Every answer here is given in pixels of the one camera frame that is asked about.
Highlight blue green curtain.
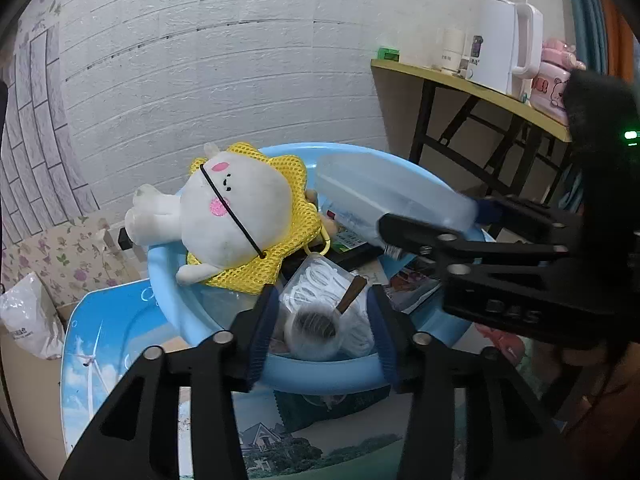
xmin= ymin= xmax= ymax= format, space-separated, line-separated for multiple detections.
xmin=562 ymin=0 xmax=608 ymax=71

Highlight pink cloth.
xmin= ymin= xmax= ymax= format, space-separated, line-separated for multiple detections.
xmin=475 ymin=322 xmax=526 ymax=366

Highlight wooden folding side table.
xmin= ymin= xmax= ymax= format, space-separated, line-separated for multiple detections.
xmin=371 ymin=57 xmax=576 ymax=211

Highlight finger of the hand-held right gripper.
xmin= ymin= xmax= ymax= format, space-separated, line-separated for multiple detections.
xmin=376 ymin=212 xmax=571 ymax=265
xmin=472 ymin=194 xmax=583 ymax=241

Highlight white rabbit plush toy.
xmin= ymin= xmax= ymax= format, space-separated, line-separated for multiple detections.
xmin=124 ymin=142 xmax=296 ymax=286

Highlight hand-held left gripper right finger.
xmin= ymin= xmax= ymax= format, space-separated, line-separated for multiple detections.
xmin=367 ymin=285 xmax=576 ymax=480

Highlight printed landscape desktop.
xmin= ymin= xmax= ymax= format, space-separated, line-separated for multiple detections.
xmin=60 ymin=280 xmax=501 ymax=480

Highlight white beige tissue pack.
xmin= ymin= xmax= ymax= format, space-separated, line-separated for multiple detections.
xmin=357 ymin=260 xmax=396 ymax=286

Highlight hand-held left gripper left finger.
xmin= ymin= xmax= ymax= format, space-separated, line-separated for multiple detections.
xmin=57 ymin=285 xmax=281 ymax=480

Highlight translucent plastic storage box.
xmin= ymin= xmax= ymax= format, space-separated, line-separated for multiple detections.
xmin=314 ymin=152 xmax=478 ymax=256

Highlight pink cartoon lunch box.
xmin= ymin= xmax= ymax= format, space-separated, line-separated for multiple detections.
xmin=530 ymin=62 xmax=573 ymax=123

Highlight blue plastic basin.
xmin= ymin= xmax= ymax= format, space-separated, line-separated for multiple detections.
xmin=145 ymin=142 xmax=496 ymax=396

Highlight yellow mesh bag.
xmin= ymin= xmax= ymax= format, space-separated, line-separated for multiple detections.
xmin=186 ymin=142 xmax=333 ymax=295

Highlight red orange snack packet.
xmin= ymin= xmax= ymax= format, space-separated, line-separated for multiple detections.
xmin=385 ymin=265 xmax=443 ymax=313

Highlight pink plastic container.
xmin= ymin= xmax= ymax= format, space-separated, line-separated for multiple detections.
xmin=542 ymin=37 xmax=586 ymax=68

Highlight white plastic bag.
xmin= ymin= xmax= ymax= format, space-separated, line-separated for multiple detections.
xmin=0 ymin=271 xmax=66 ymax=361

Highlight white electric kettle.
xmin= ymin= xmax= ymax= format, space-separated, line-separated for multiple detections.
xmin=470 ymin=0 xmax=544 ymax=98

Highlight person's tan trousers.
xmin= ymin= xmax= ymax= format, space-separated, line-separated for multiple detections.
xmin=555 ymin=355 xmax=640 ymax=480

